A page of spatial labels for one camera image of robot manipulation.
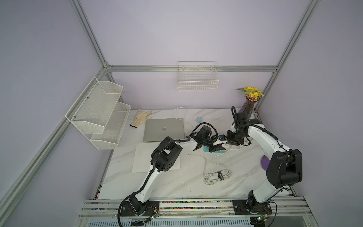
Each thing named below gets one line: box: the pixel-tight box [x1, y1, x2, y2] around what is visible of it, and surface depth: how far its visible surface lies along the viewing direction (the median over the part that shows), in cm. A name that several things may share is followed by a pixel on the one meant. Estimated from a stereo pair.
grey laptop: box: [142, 117, 185, 142], surface depth 110 cm
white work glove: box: [129, 108, 153, 129], surface depth 117 cm
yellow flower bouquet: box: [233, 86, 265, 102], surface depth 100 cm
